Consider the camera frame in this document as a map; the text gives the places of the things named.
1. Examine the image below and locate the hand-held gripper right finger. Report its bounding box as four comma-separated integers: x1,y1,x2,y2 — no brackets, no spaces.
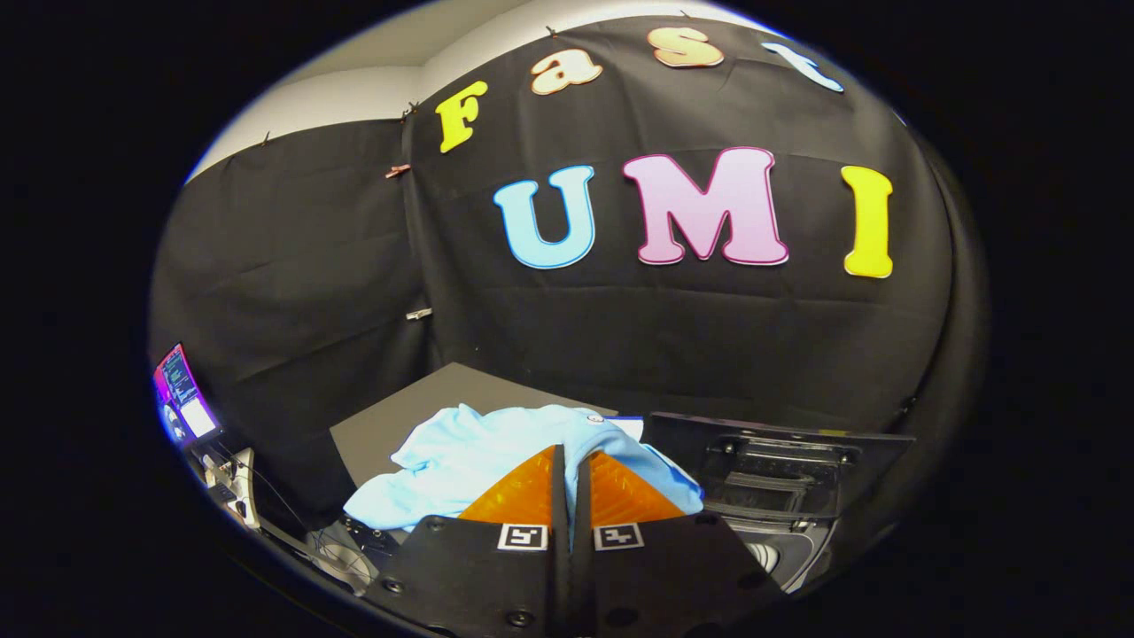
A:
571,450,789,638

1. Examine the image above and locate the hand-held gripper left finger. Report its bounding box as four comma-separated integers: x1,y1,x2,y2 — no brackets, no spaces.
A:
363,445,570,638

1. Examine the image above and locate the light blue polo shirt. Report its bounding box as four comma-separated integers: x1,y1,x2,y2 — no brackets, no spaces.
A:
344,404,705,533

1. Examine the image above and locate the grey washing machine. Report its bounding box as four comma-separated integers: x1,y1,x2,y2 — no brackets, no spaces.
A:
722,514,841,595

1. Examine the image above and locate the black backdrop cloth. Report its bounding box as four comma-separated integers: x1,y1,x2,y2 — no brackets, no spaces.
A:
149,16,990,533

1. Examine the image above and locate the computer monitor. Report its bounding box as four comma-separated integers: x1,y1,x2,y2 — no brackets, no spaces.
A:
152,344,221,444

